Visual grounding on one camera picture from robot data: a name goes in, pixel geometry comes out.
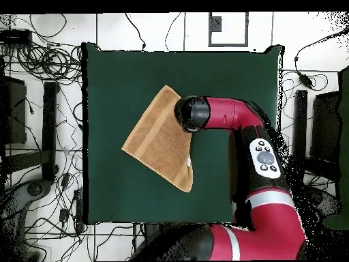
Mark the tan terry towel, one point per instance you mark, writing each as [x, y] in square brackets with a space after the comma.
[161, 147]

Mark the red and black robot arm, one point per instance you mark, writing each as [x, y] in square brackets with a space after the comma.
[226, 112]

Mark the dark green table cloth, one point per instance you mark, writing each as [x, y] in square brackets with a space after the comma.
[218, 68]

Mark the long black power strip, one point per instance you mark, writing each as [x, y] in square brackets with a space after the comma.
[79, 207]

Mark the small black power adapter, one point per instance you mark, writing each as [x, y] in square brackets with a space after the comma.
[64, 215]
[65, 180]

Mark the black stand foot bar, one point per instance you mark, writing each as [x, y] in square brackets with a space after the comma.
[49, 131]
[300, 122]

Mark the dark grey square plate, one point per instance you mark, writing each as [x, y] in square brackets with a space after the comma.
[216, 24]

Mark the black power adapter brick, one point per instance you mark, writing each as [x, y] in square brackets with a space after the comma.
[304, 79]

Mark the grey stand base with caster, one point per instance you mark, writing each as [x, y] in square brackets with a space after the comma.
[35, 188]
[324, 202]

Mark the black equipment box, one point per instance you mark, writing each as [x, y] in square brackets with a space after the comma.
[15, 114]
[325, 128]

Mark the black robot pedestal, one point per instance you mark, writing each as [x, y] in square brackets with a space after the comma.
[152, 229]

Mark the grey square floor frame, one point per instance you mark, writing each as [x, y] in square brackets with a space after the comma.
[228, 44]

